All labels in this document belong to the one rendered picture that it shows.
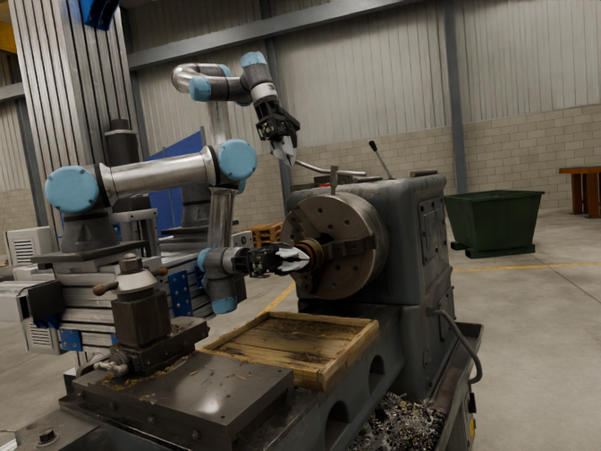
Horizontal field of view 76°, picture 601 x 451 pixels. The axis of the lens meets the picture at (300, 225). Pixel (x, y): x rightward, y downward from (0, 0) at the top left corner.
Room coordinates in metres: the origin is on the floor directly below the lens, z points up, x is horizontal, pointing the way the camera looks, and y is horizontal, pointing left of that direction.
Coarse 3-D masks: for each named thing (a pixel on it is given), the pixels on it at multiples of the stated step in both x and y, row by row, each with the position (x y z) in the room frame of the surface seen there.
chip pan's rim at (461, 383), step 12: (456, 324) 1.65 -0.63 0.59; (468, 324) 1.62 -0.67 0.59; (480, 324) 1.60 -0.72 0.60; (480, 336) 1.48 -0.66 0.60; (456, 348) 1.50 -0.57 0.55; (468, 360) 1.31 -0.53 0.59; (444, 372) 1.32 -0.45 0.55; (468, 372) 1.31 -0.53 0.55; (456, 384) 1.16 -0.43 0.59; (432, 396) 1.18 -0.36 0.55; (456, 396) 1.09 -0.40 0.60; (456, 408) 1.12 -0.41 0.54; (444, 432) 0.94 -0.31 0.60; (444, 444) 0.98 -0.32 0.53
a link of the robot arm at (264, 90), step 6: (264, 84) 1.19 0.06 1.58; (270, 84) 1.20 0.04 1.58; (252, 90) 1.21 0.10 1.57; (258, 90) 1.19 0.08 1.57; (264, 90) 1.19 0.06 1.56; (270, 90) 1.20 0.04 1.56; (252, 96) 1.22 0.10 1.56; (258, 96) 1.19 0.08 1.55; (264, 96) 1.19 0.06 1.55; (270, 96) 1.20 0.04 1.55; (276, 96) 1.22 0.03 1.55
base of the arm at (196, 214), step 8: (200, 200) 1.53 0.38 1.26; (208, 200) 1.55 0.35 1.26; (184, 208) 1.54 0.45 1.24; (192, 208) 1.52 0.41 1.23; (200, 208) 1.52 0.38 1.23; (208, 208) 1.54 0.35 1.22; (184, 216) 1.53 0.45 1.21; (192, 216) 1.51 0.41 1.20; (200, 216) 1.52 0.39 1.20; (208, 216) 1.53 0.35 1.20; (184, 224) 1.52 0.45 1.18; (192, 224) 1.50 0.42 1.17; (200, 224) 1.50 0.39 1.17; (208, 224) 1.52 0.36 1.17
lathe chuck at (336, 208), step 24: (312, 216) 1.14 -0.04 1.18; (336, 216) 1.10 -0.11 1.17; (360, 216) 1.06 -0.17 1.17; (288, 240) 1.19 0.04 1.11; (336, 240) 1.10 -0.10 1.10; (384, 240) 1.11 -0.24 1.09; (336, 264) 1.11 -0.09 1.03; (360, 264) 1.07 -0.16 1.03; (336, 288) 1.11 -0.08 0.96; (360, 288) 1.07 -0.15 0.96
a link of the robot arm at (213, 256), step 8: (208, 248) 1.15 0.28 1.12; (216, 248) 1.12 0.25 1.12; (224, 248) 1.10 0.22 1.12; (200, 256) 1.12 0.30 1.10; (208, 256) 1.11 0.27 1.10; (216, 256) 1.09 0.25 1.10; (200, 264) 1.12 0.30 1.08; (208, 264) 1.10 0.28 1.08; (216, 264) 1.08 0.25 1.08; (208, 272) 1.10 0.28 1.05; (216, 272) 1.09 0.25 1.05; (224, 272) 1.09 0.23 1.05
